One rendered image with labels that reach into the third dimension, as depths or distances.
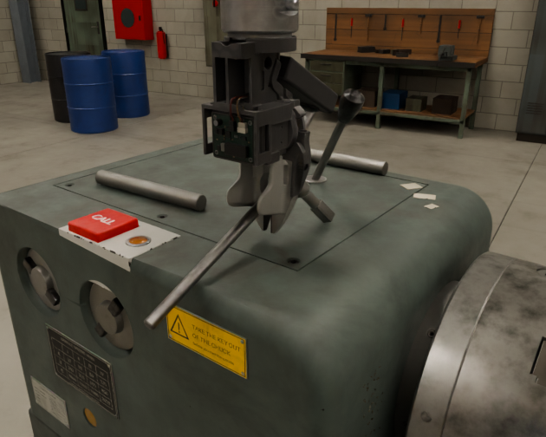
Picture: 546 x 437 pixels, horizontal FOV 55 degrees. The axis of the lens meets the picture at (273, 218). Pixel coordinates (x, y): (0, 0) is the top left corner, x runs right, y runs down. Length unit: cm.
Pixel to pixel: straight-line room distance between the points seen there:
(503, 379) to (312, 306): 19
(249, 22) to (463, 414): 42
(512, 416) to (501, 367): 4
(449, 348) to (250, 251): 23
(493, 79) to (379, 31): 160
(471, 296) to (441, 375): 9
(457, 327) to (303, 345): 18
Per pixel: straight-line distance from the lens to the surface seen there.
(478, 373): 56
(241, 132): 50
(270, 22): 51
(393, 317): 55
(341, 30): 775
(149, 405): 69
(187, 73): 937
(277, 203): 56
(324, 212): 64
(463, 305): 58
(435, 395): 57
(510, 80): 723
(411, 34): 740
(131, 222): 65
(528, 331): 57
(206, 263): 52
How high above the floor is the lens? 151
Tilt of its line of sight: 23 degrees down
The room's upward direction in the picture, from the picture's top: straight up
